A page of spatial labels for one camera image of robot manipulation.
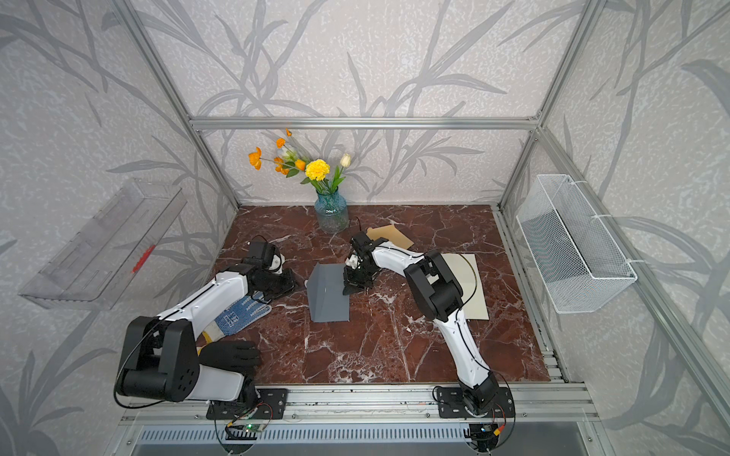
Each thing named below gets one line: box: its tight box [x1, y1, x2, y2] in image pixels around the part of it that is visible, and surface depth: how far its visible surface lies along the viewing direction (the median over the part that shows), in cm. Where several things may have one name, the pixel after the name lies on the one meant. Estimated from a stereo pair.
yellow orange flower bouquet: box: [248, 129, 352, 195], surface depth 96 cm
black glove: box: [198, 340, 262, 374], surface depth 83 cm
